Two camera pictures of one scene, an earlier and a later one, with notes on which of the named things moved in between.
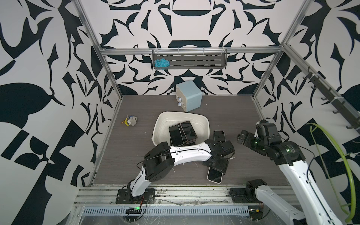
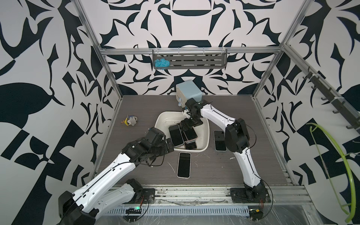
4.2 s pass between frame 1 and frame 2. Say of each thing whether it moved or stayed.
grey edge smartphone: stayed
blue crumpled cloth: stayed
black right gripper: moved
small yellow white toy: stayed
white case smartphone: moved
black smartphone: stayed
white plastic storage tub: stayed
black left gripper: moved
